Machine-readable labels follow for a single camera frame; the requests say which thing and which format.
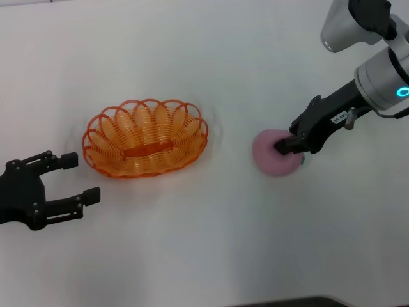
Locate silver cable connector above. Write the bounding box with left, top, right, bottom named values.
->
left=344, top=107, right=357, bottom=130

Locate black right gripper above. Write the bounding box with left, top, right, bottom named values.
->
left=274, top=80, right=373, bottom=156

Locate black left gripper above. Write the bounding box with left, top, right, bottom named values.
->
left=0, top=150, right=102, bottom=231

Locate orange plastic wire basket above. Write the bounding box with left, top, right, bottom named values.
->
left=81, top=98, right=209, bottom=180

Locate pink toy peach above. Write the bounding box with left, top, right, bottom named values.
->
left=252, top=129, right=306, bottom=177

